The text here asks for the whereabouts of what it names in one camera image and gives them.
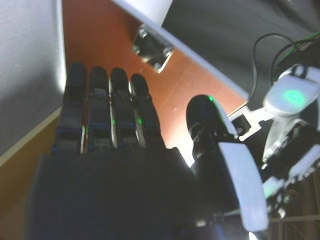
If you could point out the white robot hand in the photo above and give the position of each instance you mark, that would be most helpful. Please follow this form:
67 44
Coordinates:
112 195

